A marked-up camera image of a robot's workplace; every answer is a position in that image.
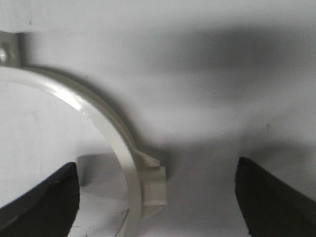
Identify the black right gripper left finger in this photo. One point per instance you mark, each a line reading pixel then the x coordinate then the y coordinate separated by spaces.
pixel 47 210

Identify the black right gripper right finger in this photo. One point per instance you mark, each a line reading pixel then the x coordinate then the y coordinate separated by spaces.
pixel 270 207

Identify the white half pipe clamp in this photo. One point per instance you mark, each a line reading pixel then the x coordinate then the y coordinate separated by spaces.
pixel 145 177

